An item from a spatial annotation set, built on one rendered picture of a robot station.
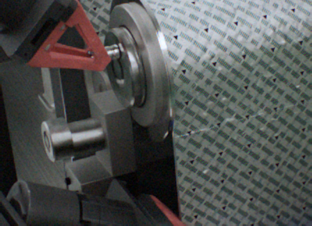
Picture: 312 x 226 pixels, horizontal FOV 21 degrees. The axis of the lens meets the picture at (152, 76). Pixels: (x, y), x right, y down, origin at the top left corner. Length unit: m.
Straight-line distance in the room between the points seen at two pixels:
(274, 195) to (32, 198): 0.25
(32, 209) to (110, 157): 0.14
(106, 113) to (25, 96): 0.83
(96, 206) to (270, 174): 0.18
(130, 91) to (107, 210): 0.11
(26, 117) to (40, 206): 0.83
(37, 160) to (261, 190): 0.63
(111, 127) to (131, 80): 0.08
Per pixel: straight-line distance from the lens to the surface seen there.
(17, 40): 0.67
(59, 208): 0.71
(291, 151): 0.81
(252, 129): 0.77
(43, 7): 0.66
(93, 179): 0.82
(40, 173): 1.33
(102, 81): 0.89
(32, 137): 1.45
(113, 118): 0.79
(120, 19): 0.76
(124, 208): 0.74
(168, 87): 0.70
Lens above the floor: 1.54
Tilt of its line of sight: 23 degrees down
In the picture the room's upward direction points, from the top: 5 degrees counter-clockwise
